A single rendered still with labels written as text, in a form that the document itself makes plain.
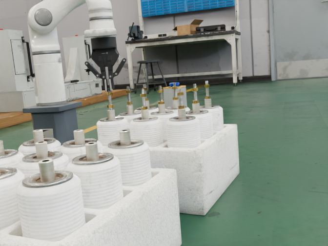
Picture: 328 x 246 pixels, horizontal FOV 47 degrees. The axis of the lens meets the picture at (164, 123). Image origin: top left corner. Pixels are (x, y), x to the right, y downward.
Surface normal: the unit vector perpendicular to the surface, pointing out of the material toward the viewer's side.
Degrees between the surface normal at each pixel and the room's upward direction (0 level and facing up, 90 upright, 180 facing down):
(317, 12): 90
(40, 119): 93
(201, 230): 0
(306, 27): 90
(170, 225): 90
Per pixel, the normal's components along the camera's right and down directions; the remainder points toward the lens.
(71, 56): -0.31, -0.22
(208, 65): -0.30, 0.18
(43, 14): 0.33, 0.02
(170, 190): 0.90, 0.00
